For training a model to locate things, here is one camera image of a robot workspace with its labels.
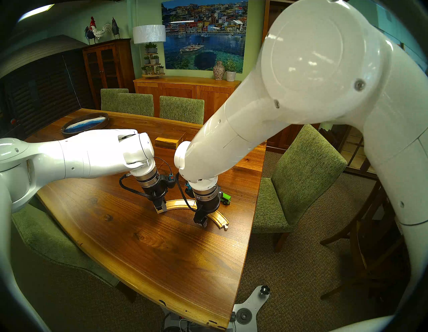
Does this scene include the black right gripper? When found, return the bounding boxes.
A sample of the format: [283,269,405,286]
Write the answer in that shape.
[193,191,222,229]

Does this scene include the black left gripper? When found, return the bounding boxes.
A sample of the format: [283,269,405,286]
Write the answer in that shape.
[143,176,176,214]

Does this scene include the yellow curved wooden track piece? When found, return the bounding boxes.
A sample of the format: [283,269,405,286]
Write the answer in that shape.
[192,200,230,231]

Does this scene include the pale curved wooden track piece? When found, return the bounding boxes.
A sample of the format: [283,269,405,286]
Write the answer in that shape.
[156,199,198,214]

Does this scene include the small wooden box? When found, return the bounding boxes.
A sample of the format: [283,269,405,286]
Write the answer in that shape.
[155,131,187,150]

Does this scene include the green upholstered dining chair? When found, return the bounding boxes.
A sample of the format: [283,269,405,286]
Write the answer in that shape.
[252,124,347,253]
[159,96,205,125]
[12,201,119,287]
[100,88,129,112]
[117,93,154,117]

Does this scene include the round blue dark-rimmed tray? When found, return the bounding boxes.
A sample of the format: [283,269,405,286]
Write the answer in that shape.
[61,112,110,134]

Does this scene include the light wooden sideboard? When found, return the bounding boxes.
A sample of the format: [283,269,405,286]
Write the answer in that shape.
[133,76,241,122]

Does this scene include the tall wooden bookshelf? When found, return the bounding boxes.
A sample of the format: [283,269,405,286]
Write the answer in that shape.
[262,0,321,154]

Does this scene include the tiered stand with small plants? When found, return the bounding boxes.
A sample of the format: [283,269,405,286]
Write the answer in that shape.
[141,42,165,79]

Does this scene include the dark glass-door wooden cabinet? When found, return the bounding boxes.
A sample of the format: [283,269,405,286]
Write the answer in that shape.
[82,38,136,109]

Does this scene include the potted plant in white pot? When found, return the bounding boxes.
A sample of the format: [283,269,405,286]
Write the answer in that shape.
[224,59,238,82]

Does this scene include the dark wooden slat chair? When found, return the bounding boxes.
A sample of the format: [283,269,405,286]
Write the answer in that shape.
[319,181,402,300]

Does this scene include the dark window blinds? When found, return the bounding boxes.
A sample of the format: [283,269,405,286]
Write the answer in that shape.
[0,50,92,134]

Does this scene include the low glass-door wooden cabinet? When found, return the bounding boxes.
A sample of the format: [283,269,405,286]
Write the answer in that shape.
[321,124,375,174]

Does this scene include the white drum lamp shade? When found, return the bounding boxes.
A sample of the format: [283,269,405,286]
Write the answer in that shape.
[132,24,166,44]

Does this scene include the white rooster figurine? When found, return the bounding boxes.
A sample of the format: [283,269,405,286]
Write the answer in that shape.
[89,17,111,42]

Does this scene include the ceiling light panel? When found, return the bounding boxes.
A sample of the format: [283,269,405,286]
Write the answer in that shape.
[18,4,55,22]

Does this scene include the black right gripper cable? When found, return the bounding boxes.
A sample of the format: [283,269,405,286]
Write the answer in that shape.
[176,172,198,213]

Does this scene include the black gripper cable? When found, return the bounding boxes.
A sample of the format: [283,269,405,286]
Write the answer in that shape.
[176,172,198,213]
[119,157,176,201]

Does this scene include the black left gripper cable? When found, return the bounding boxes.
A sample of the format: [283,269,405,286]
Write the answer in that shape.
[119,157,176,201]

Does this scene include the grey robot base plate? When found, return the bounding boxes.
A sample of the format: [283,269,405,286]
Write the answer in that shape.
[162,285,271,332]

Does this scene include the harbour town wall painting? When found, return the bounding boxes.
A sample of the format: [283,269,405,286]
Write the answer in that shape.
[161,0,248,73]

